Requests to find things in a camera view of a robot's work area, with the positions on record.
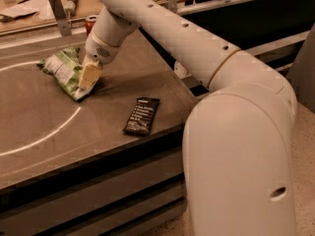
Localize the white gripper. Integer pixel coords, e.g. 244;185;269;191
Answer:
79;29;120;89

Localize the green jalapeno chip bag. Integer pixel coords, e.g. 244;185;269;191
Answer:
36;46;96;101

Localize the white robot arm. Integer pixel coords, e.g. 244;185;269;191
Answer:
86;0;297;236

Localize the black rxbar chocolate bar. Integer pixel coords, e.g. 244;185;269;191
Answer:
123;97;159;136

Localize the red coca-cola can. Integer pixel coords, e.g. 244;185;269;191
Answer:
85;15;97;34

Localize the white papers stack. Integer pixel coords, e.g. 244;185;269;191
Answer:
0;0;53;20

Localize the grey counter drawer cabinet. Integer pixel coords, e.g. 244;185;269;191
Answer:
0;129;186;236

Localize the grey metal bracket left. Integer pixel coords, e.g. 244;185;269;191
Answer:
48;0;71;36

